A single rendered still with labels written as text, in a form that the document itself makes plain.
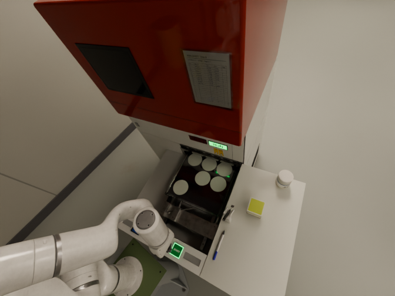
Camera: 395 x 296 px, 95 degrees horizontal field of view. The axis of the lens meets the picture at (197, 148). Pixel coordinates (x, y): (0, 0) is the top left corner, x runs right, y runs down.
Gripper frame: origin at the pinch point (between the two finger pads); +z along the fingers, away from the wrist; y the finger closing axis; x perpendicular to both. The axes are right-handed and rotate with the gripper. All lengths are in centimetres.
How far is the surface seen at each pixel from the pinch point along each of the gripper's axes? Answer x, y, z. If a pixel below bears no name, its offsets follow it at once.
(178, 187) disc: -18.6, -34.4, 14.9
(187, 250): 4.5, -5.2, 14.8
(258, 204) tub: 30.1, -36.6, 1.1
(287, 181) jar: 39, -51, -4
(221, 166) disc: 2, -58, 10
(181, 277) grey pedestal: -14, 1, 112
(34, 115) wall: -184, -41, 3
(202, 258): 12.9, -5.3, 14.8
